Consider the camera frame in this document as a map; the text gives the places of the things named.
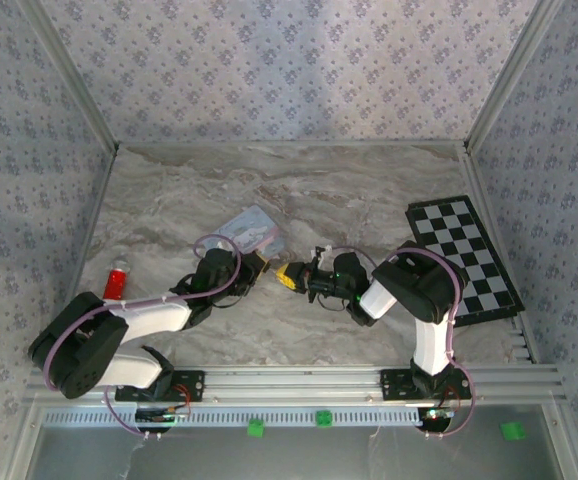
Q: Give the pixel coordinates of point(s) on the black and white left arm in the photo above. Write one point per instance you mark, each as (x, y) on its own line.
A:
(139, 317)

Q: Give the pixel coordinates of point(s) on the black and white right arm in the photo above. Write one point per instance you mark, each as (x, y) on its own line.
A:
(429, 295)

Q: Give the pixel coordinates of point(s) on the pastel cartoon tin box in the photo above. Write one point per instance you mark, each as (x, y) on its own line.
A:
(254, 227)

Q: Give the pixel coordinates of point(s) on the red can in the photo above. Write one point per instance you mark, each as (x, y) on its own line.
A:
(115, 285)

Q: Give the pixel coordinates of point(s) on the black and white chessboard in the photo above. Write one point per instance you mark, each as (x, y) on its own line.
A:
(469, 240)

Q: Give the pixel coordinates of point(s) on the green plastic block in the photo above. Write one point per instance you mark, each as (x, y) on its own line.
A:
(512, 431)
(256, 428)
(324, 419)

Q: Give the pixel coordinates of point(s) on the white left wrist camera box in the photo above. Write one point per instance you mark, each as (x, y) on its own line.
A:
(225, 244)

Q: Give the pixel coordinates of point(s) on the aluminium mounting rail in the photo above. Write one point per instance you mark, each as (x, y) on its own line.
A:
(294, 385)

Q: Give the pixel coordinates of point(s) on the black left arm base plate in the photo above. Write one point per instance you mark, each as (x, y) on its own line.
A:
(191, 385)

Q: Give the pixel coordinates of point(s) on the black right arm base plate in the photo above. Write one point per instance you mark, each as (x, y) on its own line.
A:
(394, 385)

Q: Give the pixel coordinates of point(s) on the aluminium corner frame post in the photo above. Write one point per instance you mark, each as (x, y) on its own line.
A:
(514, 75)
(69, 75)

